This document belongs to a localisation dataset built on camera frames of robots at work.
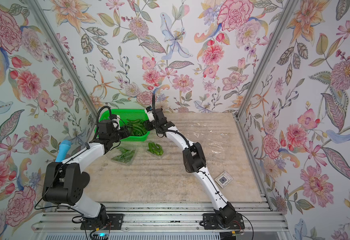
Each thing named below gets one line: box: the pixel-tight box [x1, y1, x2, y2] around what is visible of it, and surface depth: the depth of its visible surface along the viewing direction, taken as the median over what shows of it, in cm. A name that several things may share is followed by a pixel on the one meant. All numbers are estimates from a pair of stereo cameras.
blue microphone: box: [55, 140, 72, 163], surface depth 75 cm
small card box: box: [214, 171, 233, 189], surface depth 88 cm
